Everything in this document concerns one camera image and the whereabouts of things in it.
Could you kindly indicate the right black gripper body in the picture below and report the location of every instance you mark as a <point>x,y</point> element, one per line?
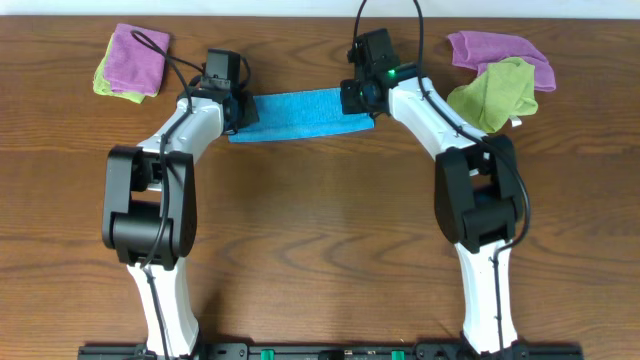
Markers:
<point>348,100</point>

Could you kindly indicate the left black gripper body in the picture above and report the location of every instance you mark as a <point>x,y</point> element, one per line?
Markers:
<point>248,113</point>

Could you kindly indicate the blue microfiber cloth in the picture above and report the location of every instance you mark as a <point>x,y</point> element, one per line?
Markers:
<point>301,115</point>

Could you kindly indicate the green cloth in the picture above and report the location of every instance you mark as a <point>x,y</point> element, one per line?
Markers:
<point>505,89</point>
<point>102,86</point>

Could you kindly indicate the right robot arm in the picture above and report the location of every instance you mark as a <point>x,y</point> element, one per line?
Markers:
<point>478,197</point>

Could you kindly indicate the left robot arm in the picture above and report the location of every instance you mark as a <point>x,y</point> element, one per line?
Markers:
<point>150,210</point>

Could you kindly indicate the folded purple cloth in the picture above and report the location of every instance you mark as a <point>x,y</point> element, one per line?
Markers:
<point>130,66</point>

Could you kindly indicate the crumpled purple cloth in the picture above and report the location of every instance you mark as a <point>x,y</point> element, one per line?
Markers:
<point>475,50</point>

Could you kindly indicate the folded green cloth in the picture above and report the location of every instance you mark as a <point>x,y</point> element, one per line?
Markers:
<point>102,86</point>

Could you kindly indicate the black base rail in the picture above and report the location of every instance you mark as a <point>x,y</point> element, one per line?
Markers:
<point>421,351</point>

